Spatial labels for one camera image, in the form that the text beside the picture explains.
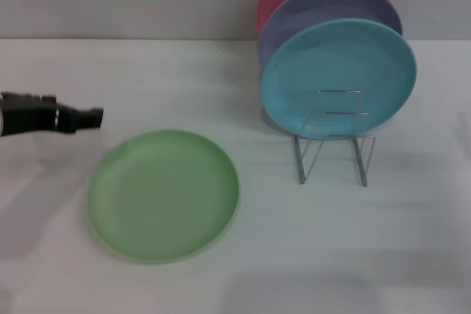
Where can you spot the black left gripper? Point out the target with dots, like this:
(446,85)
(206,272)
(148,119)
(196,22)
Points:
(29,115)

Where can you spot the green plastic plate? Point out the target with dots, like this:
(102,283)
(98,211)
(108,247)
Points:
(165,200)

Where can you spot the teal plastic plate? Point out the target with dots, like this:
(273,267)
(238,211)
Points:
(331,64)

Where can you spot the purple plastic plate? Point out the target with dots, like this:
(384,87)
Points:
(331,5)

